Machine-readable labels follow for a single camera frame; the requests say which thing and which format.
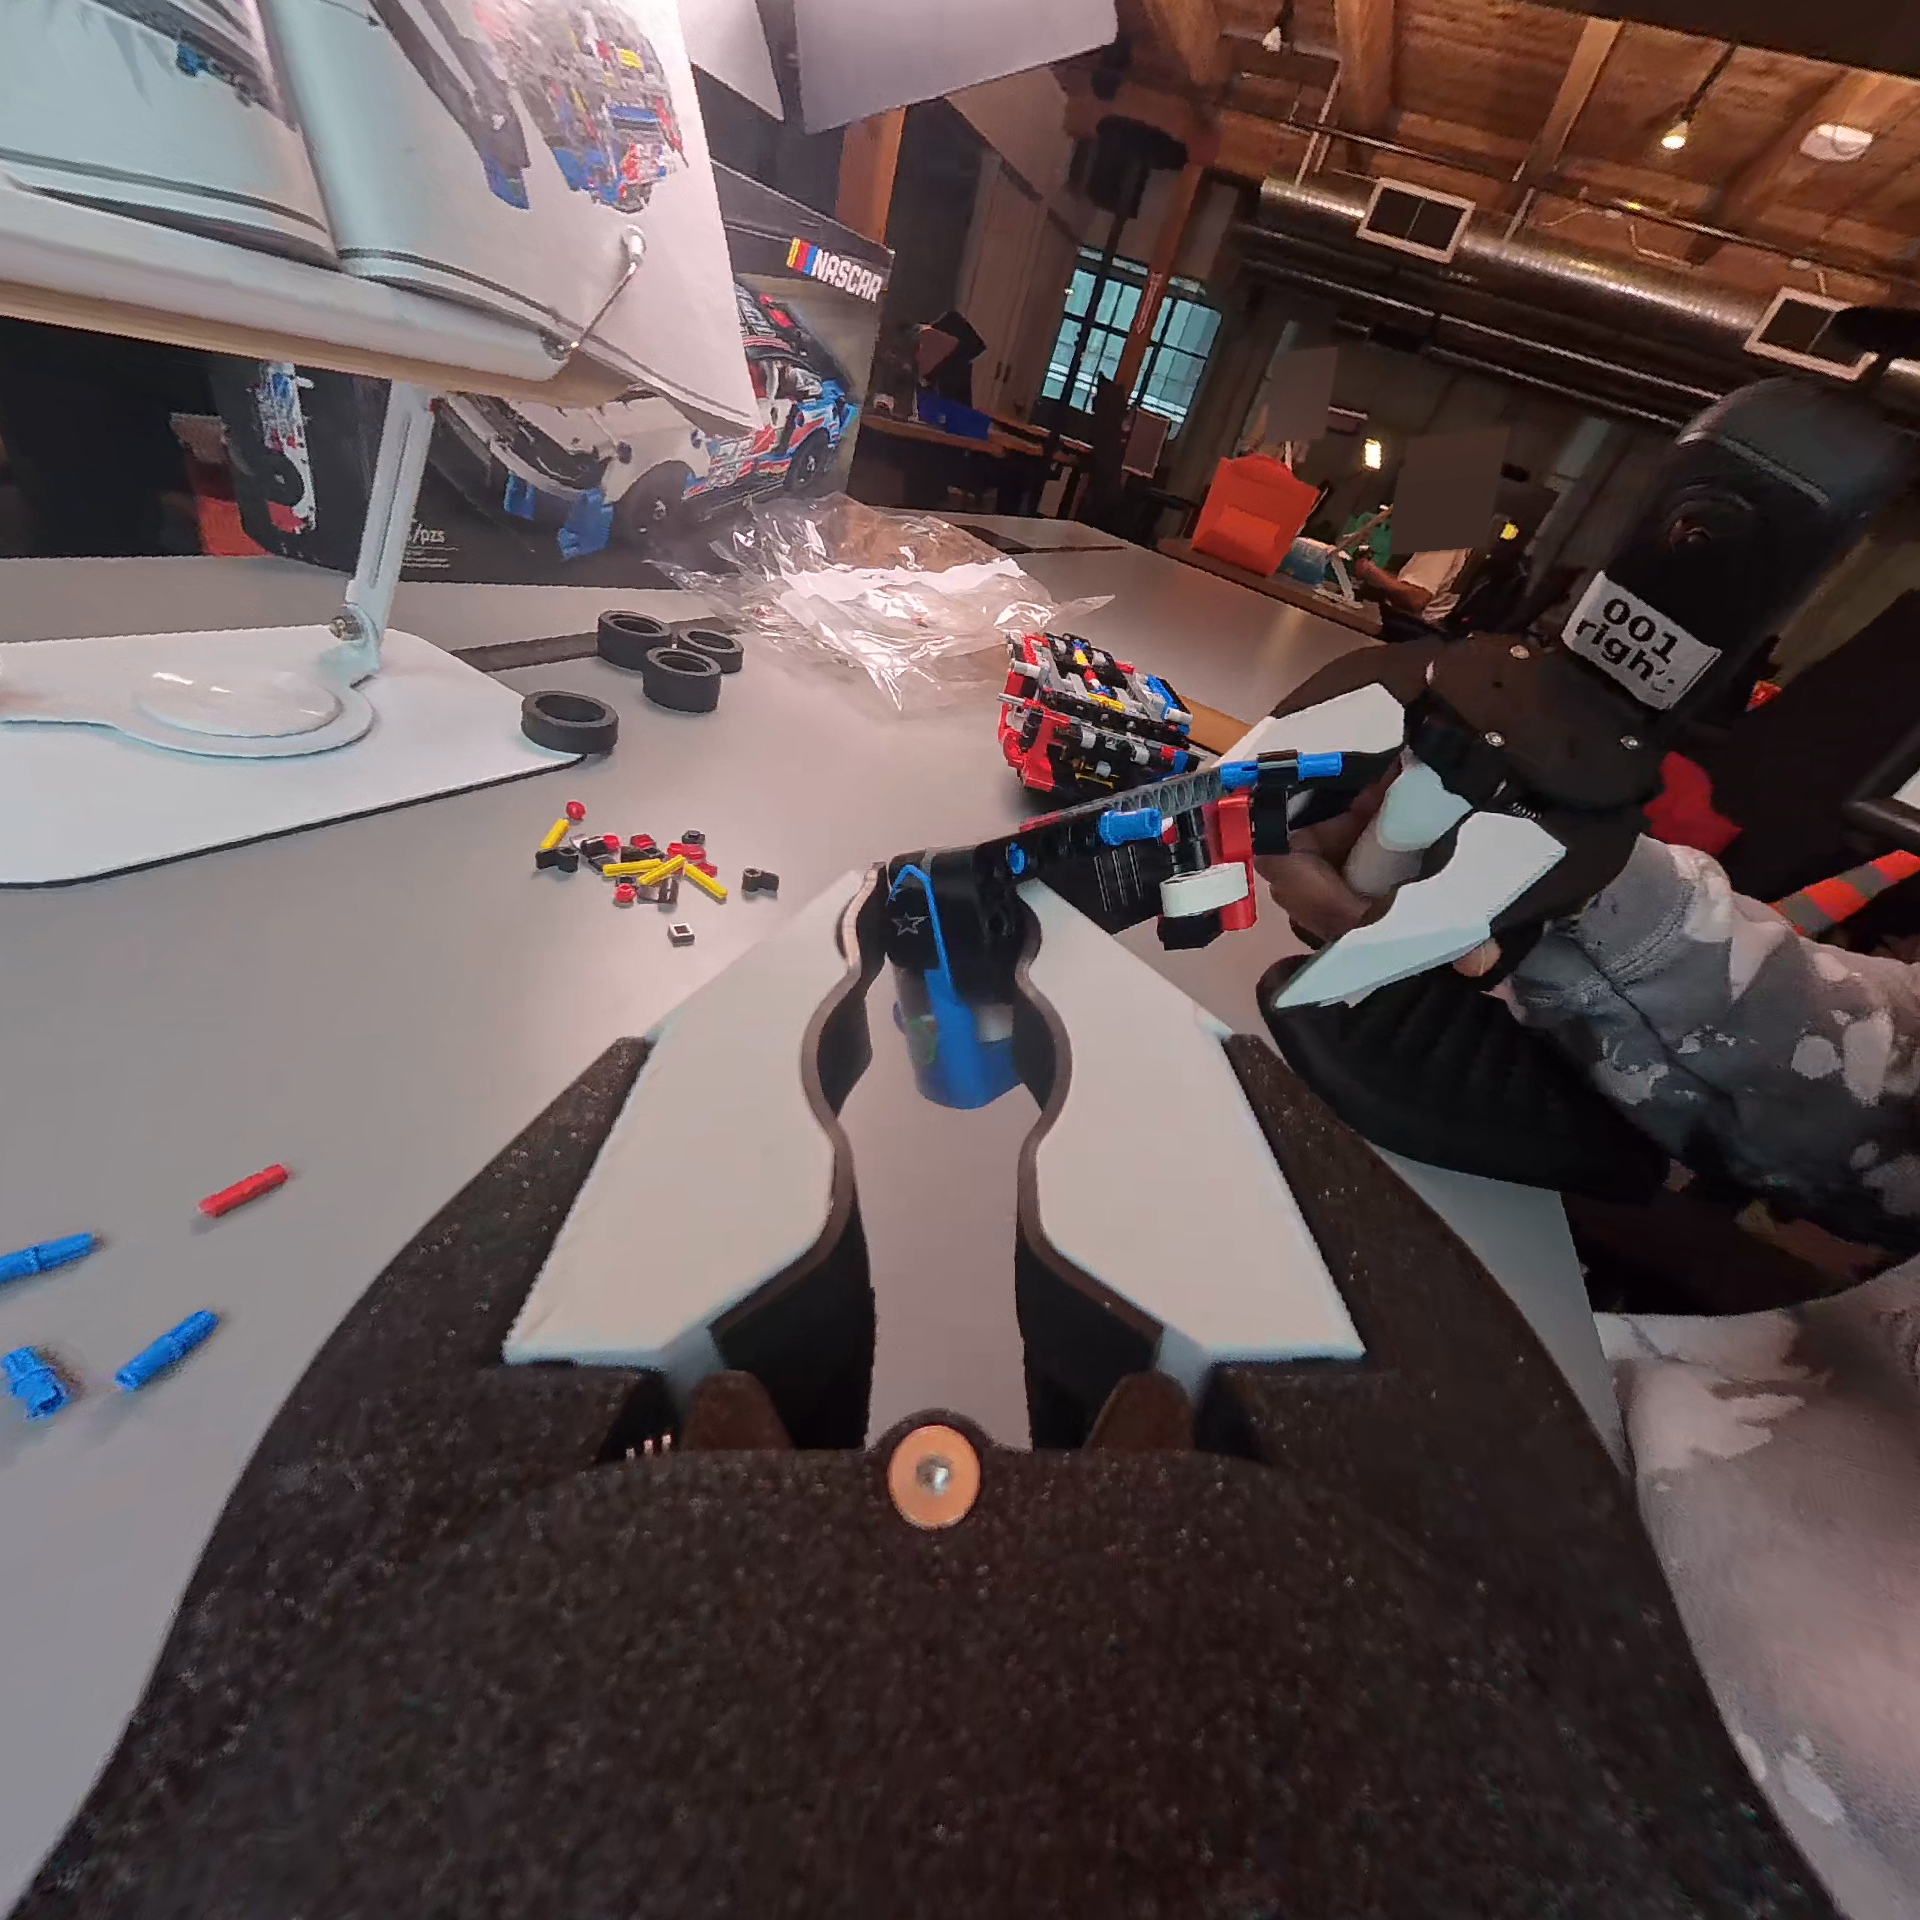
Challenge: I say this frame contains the paned window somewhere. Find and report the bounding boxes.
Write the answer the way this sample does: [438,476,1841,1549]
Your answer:
[1049,252,1224,407]

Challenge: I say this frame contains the building instruction booklet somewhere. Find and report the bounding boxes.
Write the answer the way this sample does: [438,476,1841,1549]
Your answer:
[0,0,758,437]

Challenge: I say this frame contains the black red blue bumper assembly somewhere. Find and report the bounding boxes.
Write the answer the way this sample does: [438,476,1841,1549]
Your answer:
[881,746,1397,1114]

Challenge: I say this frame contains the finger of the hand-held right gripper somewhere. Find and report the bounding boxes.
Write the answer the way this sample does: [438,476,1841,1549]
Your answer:
[1241,647,1426,788]
[1276,808,1572,1015]

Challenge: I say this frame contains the orange bag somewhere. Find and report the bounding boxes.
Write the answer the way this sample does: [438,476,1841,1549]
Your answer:
[1190,454,1321,579]

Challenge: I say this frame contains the ceiling air vent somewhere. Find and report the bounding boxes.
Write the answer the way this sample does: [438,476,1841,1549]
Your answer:
[1362,180,1472,266]
[1744,285,1877,376]

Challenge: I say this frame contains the person's grey sweatshirt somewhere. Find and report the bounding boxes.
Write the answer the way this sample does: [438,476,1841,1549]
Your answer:
[1598,1259,1920,1920]

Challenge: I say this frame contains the clear plastic bag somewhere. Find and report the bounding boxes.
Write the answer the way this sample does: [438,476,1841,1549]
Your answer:
[656,503,1112,714]

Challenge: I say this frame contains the white book stand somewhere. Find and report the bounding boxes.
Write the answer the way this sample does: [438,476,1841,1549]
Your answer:
[0,187,646,758]

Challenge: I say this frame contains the scattered blue and red pins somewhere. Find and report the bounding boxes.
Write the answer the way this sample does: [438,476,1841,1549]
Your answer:
[0,1160,289,1419]

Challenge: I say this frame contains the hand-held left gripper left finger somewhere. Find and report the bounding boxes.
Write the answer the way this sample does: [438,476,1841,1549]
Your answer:
[503,861,888,1450]

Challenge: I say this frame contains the person's right hand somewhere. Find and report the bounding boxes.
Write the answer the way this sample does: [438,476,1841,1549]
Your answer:
[1264,814,1369,952]

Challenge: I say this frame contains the black chair armrest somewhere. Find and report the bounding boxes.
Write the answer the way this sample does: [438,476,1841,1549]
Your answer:
[1257,960,1671,1202]

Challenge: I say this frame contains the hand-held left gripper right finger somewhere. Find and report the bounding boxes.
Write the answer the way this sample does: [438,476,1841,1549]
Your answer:
[1014,877,1367,1450]

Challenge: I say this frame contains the person's right forearm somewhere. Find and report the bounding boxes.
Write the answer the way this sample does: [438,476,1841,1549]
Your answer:
[1498,839,1920,1255]

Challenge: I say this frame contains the pile of small brick pieces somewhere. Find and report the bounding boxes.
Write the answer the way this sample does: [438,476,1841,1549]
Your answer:
[535,815,781,950]

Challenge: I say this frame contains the toy brick car chassis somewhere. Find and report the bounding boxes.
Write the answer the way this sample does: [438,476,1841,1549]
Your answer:
[996,630,1198,798]

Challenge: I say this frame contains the metal air duct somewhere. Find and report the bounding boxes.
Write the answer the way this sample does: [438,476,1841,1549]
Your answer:
[1257,171,1800,339]

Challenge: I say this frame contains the black toy car box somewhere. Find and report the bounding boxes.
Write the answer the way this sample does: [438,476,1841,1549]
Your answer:
[210,157,895,588]

